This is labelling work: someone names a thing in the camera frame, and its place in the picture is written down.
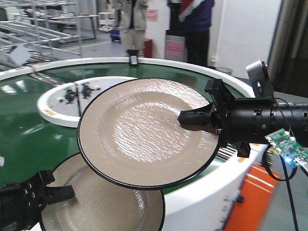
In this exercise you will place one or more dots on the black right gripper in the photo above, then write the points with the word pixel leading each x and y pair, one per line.
pixel 239 121

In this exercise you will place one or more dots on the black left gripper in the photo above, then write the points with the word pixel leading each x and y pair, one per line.
pixel 21 204

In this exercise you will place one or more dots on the beige plate black rim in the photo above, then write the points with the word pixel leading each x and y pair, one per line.
pixel 99 205
pixel 130 134

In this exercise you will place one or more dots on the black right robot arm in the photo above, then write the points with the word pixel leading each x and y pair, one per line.
pixel 292 117

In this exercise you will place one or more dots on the white outer conveyor rim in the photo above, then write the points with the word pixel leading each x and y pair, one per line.
pixel 33 80

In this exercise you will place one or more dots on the mesh waste bin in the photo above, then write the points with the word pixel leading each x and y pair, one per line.
pixel 224 70

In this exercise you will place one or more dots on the black water dispenser machine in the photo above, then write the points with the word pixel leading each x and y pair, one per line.
pixel 174 37

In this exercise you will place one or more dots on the green circuit board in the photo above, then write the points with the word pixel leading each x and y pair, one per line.
pixel 288 148

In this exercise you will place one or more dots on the person in dark blue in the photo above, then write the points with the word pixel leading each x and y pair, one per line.
pixel 196 16

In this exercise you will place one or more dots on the black sensor box on rim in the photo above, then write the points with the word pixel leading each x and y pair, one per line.
pixel 133 56

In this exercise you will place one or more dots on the orange panel on base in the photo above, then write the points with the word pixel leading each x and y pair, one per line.
pixel 253 201

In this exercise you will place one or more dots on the blue lit mobile robot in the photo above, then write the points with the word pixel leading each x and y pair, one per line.
pixel 115 34

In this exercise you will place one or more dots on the person in beige clothes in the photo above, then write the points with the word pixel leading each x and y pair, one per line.
pixel 132 23

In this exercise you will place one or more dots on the white box on rack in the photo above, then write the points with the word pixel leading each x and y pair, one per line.
pixel 19 54

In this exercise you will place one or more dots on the metal roller rack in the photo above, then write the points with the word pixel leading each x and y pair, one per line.
pixel 49 29

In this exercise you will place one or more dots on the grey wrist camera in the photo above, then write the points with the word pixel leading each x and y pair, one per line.
pixel 259 79

